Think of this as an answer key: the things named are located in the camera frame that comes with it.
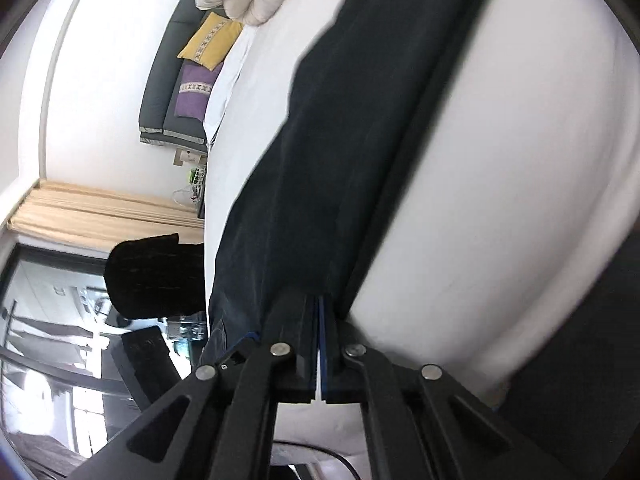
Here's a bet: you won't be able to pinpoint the grey headboard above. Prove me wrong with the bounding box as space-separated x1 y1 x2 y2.
138 0 221 148

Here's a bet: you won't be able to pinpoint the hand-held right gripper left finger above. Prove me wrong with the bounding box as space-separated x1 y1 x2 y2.
70 294 319 480

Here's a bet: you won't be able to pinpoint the purple embroidered cushion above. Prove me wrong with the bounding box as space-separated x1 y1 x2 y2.
175 62 224 120

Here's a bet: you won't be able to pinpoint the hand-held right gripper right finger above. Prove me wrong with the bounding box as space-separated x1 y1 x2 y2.
320 296 571 480

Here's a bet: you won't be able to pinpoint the black chair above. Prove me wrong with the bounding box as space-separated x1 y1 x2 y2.
104 232 206 318

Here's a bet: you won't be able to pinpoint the yellow embroidered cushion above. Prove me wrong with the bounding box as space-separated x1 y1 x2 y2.
177 12 245 72

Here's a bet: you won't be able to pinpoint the black cable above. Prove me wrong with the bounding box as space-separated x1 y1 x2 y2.
272 441 362 480

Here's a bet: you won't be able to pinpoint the window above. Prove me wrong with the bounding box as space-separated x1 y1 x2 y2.
0 242 208 476

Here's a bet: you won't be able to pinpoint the beige curtain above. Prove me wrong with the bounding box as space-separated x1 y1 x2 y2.
5 180 205 256

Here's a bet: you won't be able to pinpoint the dark navy pants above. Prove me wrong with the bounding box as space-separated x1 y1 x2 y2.
202 0 501 366

